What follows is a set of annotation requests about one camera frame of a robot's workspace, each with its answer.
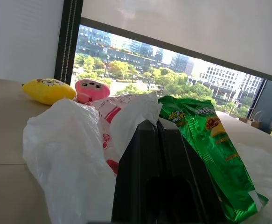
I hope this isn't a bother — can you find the white roller blind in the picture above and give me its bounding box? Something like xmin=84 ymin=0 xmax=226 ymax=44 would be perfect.
xmin=80 ymin=0 xmax=272 ymax=82

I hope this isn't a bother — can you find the green chips bag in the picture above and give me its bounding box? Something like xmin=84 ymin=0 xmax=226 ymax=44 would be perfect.
xmin=158 ymin=95 xmax=269 ymax=223

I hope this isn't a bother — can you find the yellow plush toy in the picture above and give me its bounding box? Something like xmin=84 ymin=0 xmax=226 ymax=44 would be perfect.
xmin=22 ymin=78 xmax=77 ymax=105

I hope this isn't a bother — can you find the beaded blind pull chain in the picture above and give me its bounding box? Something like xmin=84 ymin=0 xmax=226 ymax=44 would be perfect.
xmin=60 ymin=0 xmax=77 ymax=82

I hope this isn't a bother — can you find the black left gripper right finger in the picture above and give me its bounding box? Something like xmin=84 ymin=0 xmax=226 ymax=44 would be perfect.
xmin=156 ymin=119 xmax=227 ymax=224

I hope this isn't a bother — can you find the black window frame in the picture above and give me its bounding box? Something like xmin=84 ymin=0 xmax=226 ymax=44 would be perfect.
xmin=54 ymin=0 xmax=272 ymax=136

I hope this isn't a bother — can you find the white bag with red print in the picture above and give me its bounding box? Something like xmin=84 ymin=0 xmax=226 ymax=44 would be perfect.
xmin=86 ymin=93 xmax=136 ymax=175

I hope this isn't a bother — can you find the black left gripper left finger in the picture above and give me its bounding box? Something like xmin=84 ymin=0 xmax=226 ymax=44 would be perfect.
xmin=111 ymin=119 xmax=164 ymax=224

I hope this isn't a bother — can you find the white translucent plastic bag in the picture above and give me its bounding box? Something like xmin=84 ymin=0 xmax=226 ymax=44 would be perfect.
xmin=22 ymin=91 xmax=272 ymax=224

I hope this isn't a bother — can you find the pink plush toy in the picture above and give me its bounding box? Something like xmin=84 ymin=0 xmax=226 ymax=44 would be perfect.
xmin=74 ymin=78 xmax=113 ymax=104

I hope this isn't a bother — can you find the brown paper bag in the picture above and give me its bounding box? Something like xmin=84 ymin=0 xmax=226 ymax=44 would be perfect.
xmin=239 ymin=111 xmax=269 ymax=128

